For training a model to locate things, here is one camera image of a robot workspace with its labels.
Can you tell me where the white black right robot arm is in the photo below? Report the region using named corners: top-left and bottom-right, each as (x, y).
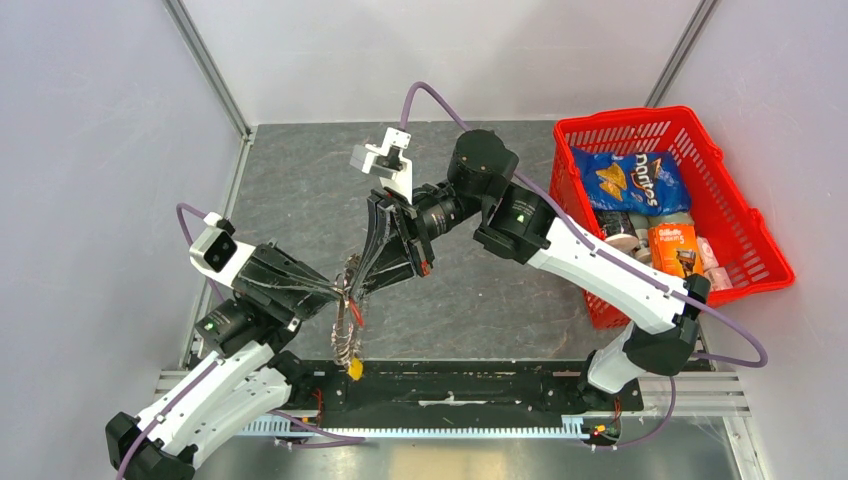
top-left (347, 128), bottom-right (709, 409)

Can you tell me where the pink white small packet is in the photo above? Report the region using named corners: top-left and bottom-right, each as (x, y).
top-left (696, 237), bottom-right (733, 291)

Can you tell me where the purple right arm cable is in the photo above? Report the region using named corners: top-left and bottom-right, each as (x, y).
top-left (398, 81), bottom-right (770, 452)

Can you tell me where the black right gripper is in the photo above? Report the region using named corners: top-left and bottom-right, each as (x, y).
top-left (347, 179), bottom-right (491, 301)

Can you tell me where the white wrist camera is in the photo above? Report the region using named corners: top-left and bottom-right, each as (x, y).
top-left (349, 128), bottom-right (413, 203)
top-left (189, 212), bottom-right (256, 288)

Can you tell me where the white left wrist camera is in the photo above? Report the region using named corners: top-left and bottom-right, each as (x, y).
top-left (189, 212), bottom-right (256, 288)

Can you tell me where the grey deodorant bottle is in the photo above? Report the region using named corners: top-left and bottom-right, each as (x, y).
top-left (594, 210), bottom-right (652, 265)

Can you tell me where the yellow key tag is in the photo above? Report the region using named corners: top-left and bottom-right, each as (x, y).
top-left (347, 357), bottom-right (364, 381)

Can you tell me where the red key tag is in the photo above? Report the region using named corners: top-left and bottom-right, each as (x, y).
top-left (348, 299), bottom-right (365, 328)

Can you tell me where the orange Gillette razor box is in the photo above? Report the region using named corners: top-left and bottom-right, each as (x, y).
top-left (648, 223), bottom-right (710, 301)

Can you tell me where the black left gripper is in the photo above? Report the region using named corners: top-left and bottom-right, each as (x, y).
top-left (236, 234), bottom-right (347, 328)

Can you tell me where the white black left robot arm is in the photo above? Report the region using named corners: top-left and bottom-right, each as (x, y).
top-left (105, 239), bottom-right (343, 479)

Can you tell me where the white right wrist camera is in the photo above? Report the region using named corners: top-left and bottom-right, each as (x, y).
top-left (349, 128), bottom-right (413, 203)

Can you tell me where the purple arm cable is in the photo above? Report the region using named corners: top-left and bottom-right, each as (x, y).
top-left (113, 202), bottom-right (367, 480)
top-left (398, 81), bottom-right (770, 452)

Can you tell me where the blue Doritos chip bag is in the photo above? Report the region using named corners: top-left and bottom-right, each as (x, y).
top-left (570, 147), bottom-right (692, 217)

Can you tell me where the red plastic basket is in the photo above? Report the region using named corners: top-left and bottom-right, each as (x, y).
top-left (549, 106), bottom-right (796, 307)

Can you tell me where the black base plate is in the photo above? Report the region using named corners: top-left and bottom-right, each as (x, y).
top-left (284, 360), bottom-right (644, 429)

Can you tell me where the steel disc with keyrings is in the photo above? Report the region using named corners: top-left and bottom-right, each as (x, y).
top-left (331, 254), bottom-right (362, 369)

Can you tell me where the slotted cable duct rail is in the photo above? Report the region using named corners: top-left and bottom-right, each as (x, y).
top-left (236, 414), bottom-right (591, 440)

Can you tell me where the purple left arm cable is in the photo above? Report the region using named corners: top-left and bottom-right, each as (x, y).
top-left (113, 202), bottom-right (367, 480)

